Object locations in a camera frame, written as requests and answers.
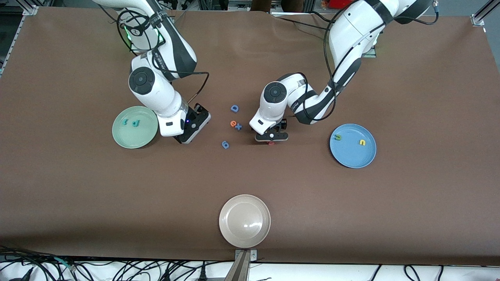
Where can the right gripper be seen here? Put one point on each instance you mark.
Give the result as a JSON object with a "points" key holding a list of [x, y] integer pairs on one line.
{"points": [[194, 117]]}

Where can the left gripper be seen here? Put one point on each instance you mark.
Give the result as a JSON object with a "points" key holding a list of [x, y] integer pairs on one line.
{"points": [[284, 125]]}

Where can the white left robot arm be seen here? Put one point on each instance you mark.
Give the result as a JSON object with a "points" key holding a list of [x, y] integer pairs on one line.
{"points": [[351, 31]]}

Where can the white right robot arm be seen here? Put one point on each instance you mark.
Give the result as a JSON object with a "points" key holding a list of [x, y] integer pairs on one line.
{"points": [[160, 93]]}

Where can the blue foam letter D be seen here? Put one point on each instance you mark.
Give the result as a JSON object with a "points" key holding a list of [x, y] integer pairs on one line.
{"points": [[234, 108]]}

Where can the pale green round plate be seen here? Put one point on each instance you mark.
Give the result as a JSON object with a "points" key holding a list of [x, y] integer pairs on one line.
{"points": [[133, 136]]}

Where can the blue round plate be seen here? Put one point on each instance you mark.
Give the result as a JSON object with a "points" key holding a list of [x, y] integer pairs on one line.
{"points": [[352, 154]]}

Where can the beige round plate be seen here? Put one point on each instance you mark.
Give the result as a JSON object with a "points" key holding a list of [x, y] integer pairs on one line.
{"points": [[244, 221]]}

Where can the red box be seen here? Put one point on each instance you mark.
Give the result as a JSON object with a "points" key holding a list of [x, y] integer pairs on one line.
{"points": [[336, 4]]}

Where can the black power plug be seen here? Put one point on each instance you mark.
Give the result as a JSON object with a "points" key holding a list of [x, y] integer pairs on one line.
{"points": [[202, 273]]}

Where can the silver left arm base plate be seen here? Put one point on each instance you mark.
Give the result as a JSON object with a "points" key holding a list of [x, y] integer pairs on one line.
{"points": [[371, 52]]}

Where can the grey metal mount post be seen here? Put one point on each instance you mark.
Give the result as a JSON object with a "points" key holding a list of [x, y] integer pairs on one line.
{"points": [[240, 269]]}

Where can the aluminium frame rail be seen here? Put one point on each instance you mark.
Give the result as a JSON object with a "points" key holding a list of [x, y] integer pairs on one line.
{"points": [[31, 11], [478, 18]]}

